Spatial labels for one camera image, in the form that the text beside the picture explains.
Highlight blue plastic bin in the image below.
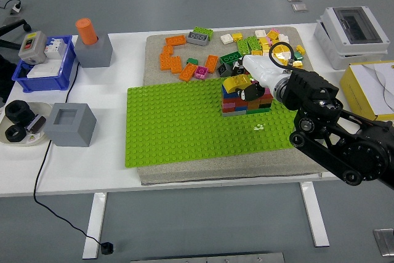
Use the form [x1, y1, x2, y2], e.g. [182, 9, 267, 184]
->
[12, 34, 77, 93]

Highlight brown metal cylindrical part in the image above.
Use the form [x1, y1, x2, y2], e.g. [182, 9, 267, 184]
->
[26, 114, 47, 134]

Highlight grey foam mat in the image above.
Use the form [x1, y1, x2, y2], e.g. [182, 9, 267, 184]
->
[137, 25, 329, 186]

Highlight orange cylinder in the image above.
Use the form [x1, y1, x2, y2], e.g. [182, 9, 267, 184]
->
[76, 18, 99, 46]

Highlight white switch panel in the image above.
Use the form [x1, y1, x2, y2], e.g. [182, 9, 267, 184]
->
[26, 61, 61, 79]

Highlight multicolour stacked brick wall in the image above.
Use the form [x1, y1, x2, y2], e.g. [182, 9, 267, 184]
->
[221, 86, 274, 118]

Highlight white table leg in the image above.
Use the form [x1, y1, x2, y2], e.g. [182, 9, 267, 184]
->
[300, 182, 330, 248]
[82, 192, 108, 259]

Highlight grey push-button switch box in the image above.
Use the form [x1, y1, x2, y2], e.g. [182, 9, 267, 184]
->
[18, 31, 47, 63]

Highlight small black nut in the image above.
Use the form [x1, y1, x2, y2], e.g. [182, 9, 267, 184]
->
[4, 124, 28, 144]

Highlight black office chair base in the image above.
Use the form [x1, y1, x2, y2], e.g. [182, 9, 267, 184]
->
[0, 0, 31, 50]

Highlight black power cable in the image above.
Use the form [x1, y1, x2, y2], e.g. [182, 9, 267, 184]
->
[33, 61, 105, 247]

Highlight yellow curved brick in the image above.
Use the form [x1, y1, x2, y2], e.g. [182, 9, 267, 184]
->
[223, 75, 252, 93]

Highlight magenta brick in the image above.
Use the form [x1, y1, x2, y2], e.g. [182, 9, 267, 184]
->
[194, 66, 210, 81]

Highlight large black nut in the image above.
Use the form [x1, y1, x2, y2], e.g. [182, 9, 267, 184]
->
[5, 100, 33, 124]

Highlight white circuit breaker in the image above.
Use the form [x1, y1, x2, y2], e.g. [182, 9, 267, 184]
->
[46, 37, 67, 60]

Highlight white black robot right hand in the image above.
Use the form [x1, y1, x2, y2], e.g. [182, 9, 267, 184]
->
[233, 55, 286, 102]

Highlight grey cube with round hole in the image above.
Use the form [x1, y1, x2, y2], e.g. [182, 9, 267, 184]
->
[74, 31, 112, 68]

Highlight grey long brick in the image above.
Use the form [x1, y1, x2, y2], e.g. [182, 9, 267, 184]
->
[185, 31, 211, 46]

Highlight yellow white cardboard box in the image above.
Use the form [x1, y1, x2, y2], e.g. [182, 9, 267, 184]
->
[339, 61, 394, 121]

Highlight black plug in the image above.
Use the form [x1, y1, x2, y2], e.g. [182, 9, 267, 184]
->
[101, 241, 115, 256]

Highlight lime green brick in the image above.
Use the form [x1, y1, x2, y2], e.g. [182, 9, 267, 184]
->
[246, 36, 262, 51]
[193, 26, 214, 41]
[236, 39, 251, 57]

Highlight lime green studded baseplate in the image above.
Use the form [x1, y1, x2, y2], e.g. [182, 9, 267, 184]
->
[124, 73, 301, 169]

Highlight dark green brick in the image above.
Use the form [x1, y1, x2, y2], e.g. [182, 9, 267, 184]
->
[219, 51, 243, 68]

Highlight white plug adapter with cable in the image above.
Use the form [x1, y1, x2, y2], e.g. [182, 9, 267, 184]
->
[2, 0, 24, 15]

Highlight dark grey small brick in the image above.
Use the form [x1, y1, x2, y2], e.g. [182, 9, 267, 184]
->
[217, 62, 233, 78]

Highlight white electrical enclosure box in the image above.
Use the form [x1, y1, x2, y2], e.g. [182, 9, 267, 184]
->
[313, 6, 390, 70]

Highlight white oval plate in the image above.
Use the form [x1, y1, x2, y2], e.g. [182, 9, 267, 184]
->
[0, 102, 53, 147]

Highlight metal floor hatch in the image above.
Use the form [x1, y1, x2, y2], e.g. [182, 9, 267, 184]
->
[373, 229, 394, 257]

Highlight grey cube with square recess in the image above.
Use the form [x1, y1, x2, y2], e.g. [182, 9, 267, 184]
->
[44, 102, 97, 148]

